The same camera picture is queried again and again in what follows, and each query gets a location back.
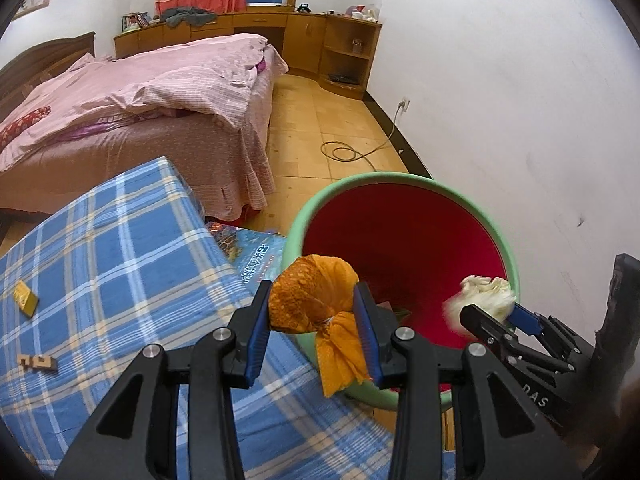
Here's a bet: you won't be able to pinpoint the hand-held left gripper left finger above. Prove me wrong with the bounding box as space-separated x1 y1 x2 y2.
55 280 273 480

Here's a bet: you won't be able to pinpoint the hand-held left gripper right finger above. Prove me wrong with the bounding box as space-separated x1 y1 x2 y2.
352 281 583 480

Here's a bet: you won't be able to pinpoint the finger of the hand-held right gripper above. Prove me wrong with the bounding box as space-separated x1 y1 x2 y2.
459 304 576 373
509 301 583 356

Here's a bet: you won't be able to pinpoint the orange mesh bag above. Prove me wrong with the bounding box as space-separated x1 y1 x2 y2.
268 254 373 398

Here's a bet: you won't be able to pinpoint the red bin with green rim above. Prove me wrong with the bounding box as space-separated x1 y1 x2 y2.
281 172 521 411

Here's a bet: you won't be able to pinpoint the blue printed bag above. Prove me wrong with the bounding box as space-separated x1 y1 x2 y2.
207 221 288 285

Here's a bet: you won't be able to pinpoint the blue plaid cloth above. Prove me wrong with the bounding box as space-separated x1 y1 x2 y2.
0 156 456 480

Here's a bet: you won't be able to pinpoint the bed with pink skirt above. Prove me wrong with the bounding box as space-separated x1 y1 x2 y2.
0 42 281 226

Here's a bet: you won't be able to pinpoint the wooden puzzle block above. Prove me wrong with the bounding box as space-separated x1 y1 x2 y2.
16 352 58 375

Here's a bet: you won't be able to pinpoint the yellow box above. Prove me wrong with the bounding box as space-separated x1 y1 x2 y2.
13 281 40 318

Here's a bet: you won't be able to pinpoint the long wooden cabinet desk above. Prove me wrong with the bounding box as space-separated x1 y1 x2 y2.
113 10 383 101

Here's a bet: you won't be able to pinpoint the red floral pillow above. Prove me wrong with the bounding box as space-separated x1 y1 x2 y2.
0 105 52 151

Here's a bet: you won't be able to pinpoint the small bottles and cups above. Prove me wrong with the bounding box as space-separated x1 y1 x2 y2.
345 4 381 22

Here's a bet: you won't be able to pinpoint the grey clothes pile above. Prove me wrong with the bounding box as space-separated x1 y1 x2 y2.
162 6 218 28

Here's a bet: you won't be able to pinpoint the row of books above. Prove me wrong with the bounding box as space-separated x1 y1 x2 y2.
121 11 151 32

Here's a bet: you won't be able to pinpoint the dark wooden headboard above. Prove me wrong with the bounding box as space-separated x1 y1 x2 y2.
0 31 97 128

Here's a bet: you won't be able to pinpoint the cable on floor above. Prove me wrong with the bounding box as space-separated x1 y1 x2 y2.
320 105 432 179

